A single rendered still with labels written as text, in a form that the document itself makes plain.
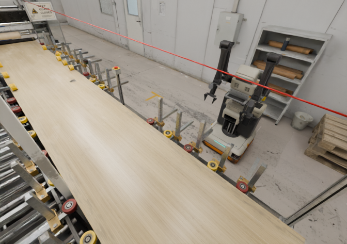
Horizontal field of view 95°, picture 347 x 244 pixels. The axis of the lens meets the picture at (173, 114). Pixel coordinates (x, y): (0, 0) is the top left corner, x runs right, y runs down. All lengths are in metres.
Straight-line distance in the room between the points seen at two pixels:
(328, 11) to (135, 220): 3.52
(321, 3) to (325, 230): 2.97
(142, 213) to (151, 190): 0.15
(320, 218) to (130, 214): 2.21
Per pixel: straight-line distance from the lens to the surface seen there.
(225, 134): 2.56
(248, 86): 1.93
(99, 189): 1.30
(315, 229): 2.66
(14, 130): 0.98
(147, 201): 1.19
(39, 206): 1.24
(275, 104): 3.96
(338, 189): 1.22
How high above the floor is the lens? 2.00
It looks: 39 degrees down
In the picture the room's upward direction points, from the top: 4 degrees clockwise
